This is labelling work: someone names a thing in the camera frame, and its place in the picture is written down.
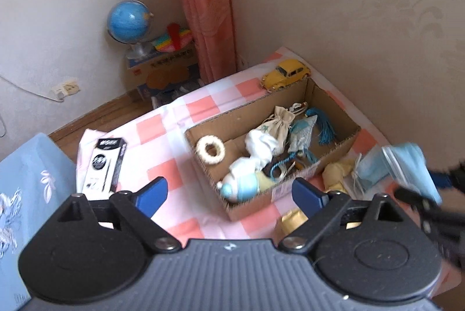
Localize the rainbow coloured toy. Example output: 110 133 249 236
152 22 195 54

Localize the blue and white bottle toy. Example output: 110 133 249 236
217 166 278 203

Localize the pink checkered tablecloth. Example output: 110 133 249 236
76 46 462 251

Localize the pink patterned curtain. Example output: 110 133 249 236
165 0 238 84

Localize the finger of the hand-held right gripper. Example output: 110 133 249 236
394 187 465 229
429 162 465 190

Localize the white plush ring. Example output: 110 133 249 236
196 135 226 164

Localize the white tissue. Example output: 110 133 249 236
244 130 280 171

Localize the blue face mask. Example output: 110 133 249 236
381 142 443 206
354 150 397 194

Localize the black and white pen box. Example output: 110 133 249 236
82 138 128 194

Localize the brown cardboard box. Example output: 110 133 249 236
185 77 362 222

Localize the white power cable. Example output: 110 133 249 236
0 74 60 137

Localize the blue brocade tasselled sachet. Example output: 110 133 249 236
271 107 337 181

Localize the wall power socket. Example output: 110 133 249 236
51 78 81 102

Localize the yellow toy car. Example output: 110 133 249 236
261 59 312 93

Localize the pale yellow cloth pouch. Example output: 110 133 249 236
323 159 358 195

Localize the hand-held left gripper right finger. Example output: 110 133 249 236
278 177 409 256

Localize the light blue embroidered cushion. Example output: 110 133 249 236
0 133 78 311

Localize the blue desk globe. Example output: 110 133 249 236
107 0 155 59

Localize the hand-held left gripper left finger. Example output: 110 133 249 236
55 177 183 254

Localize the beige tasselled sachet pouch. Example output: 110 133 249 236
260 105 297 155

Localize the orange printed carton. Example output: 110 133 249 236
125 46 202 103

